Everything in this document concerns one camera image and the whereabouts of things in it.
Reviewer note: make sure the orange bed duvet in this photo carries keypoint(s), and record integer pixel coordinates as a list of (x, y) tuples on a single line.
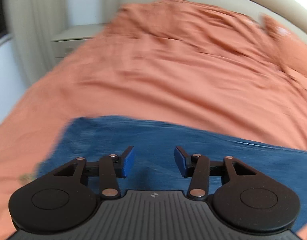
[(177, 61)]

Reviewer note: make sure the beige pleated curtain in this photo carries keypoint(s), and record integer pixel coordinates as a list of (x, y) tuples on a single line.
[(33, 24)]

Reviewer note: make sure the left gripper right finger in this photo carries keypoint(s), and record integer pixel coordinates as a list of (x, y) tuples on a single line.
[(196, 167)]

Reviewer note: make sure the beige left nightstand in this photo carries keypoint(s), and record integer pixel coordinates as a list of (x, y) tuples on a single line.
[(68, 40)]

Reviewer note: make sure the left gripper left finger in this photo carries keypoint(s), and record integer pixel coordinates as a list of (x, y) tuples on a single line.
[(112, 167)]

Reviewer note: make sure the orange pillow right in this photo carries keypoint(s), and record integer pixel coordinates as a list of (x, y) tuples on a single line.
[(292, 51)]

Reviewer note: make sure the blue denim jeans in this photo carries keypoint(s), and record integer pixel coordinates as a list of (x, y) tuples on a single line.
[(154, 143)]

